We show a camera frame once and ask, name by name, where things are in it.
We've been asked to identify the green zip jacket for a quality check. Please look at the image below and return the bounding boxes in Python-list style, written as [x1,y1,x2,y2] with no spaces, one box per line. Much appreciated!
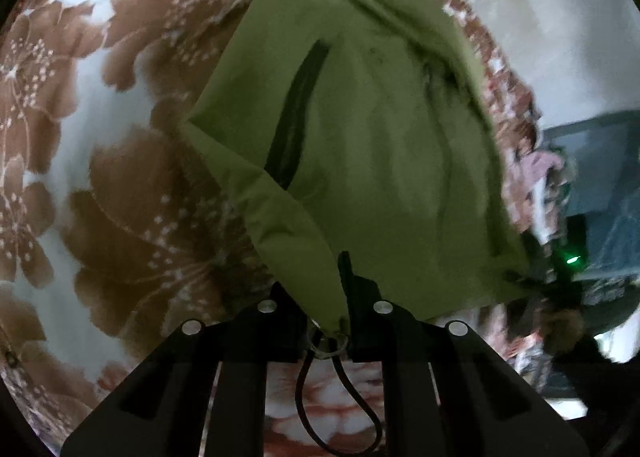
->
[180,0,534,455]

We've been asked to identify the blue grey door frame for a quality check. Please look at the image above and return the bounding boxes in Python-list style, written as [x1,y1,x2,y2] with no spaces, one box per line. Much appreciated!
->
[540,110,640,283]

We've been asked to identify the floral bed blanket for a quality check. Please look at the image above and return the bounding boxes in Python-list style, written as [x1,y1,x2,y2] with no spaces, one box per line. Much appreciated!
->
[0,0,553,457]

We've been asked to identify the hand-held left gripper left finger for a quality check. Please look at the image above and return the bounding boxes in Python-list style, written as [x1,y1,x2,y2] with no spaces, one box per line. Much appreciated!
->
[60,281,310,457]

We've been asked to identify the pink cloth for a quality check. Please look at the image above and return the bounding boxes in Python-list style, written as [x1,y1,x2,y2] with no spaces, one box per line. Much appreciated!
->
[520,147,569,189]

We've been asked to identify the person's right hand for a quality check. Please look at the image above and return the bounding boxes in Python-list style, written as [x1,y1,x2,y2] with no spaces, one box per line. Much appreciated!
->
[542,309,587,356]

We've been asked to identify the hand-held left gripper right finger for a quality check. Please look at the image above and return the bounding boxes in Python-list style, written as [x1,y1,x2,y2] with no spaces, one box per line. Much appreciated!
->
[339,251,592,457]

